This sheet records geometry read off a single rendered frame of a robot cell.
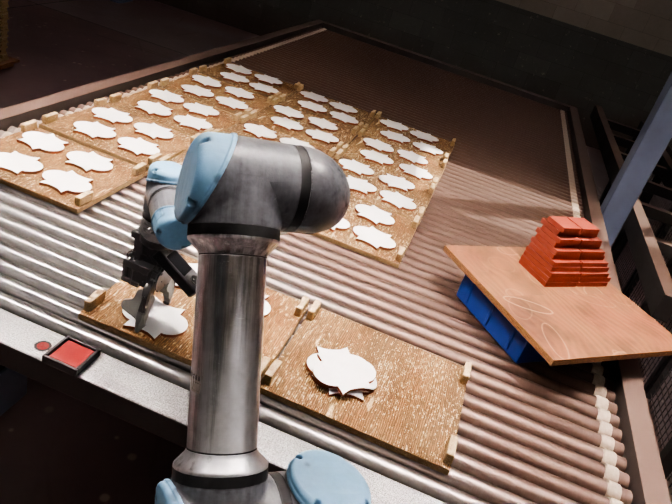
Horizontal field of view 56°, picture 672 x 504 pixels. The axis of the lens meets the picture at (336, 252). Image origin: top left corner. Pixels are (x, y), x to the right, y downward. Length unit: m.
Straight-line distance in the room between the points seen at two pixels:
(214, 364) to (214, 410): 0.05
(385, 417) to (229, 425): 0.62
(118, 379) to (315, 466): 0.57
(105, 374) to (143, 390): 0.08
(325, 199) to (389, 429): 0.65
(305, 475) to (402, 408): 0.59
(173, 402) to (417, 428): 0.49
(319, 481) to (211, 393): 0.18
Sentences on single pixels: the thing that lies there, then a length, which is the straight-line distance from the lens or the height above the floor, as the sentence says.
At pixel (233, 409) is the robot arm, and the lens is 0.78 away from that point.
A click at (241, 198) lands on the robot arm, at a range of 0.76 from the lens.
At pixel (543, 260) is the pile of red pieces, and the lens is 1.89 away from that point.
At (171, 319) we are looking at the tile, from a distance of 1.43.
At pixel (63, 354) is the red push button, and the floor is 0.93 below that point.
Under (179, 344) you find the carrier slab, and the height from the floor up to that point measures 0.94.
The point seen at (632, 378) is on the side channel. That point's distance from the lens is 1.87.
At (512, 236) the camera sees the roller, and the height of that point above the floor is 0.91.
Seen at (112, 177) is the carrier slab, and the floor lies 0.94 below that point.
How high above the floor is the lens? 1.82
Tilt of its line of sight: 28 degrees down
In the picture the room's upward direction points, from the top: 17 degrees clockwise
